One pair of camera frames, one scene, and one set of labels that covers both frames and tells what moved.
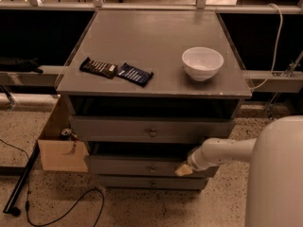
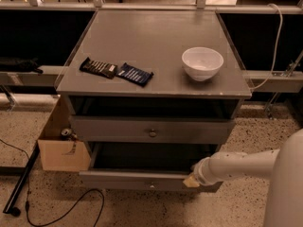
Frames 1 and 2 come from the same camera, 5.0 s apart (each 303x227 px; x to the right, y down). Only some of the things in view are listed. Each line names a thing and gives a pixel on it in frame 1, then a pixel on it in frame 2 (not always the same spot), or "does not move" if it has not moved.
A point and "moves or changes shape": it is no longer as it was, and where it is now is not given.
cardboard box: [58, 152] does not move
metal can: [66, 131] does not move
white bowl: [202, 63] does not move
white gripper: [196, 162] → [201, 172]
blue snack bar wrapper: [135, 75] does not move
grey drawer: [139, 158] moves or changes shape
